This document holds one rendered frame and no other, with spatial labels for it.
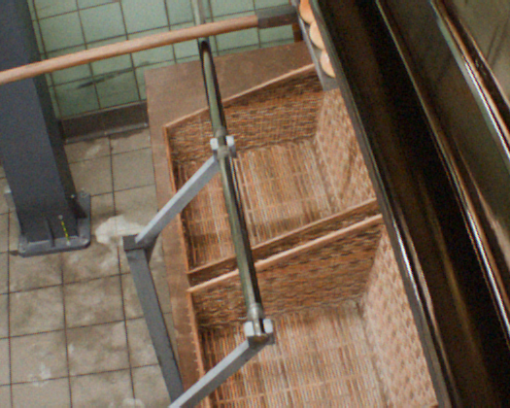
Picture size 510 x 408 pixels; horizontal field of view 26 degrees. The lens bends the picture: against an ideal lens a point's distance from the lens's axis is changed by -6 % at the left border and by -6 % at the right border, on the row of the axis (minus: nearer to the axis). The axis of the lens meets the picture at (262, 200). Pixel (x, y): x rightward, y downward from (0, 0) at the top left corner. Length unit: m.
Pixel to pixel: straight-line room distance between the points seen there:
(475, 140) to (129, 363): 1.96
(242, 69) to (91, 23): 0.75
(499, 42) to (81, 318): 2.39
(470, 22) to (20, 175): 2.35
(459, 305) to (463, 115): 0.30
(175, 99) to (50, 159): 0.49
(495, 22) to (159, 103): 2.03
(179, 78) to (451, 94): 1.77
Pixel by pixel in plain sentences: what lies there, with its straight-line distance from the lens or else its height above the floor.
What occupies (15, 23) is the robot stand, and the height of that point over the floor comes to 0.91.
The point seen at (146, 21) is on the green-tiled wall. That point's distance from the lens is 3.95.
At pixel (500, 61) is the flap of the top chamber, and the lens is 1.40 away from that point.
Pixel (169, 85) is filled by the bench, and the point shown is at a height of 0.58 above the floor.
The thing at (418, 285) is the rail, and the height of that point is 1.43.
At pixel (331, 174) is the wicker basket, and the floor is 0.63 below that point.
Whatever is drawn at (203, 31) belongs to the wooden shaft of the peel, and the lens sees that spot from 2.49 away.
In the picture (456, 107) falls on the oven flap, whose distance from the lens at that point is 1.72.
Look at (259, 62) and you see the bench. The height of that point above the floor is 0.58.
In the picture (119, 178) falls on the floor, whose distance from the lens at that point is 4.00.
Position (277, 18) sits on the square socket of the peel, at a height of 1.20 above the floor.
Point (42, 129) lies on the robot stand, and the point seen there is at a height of 0.50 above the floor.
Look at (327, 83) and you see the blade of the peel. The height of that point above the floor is 1.20.
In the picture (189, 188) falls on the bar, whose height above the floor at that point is 1.08.
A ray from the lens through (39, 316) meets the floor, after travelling 3.62.
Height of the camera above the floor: 2.60
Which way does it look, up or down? 43 degrees down
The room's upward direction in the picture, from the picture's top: 9 degrees counter-clockwise
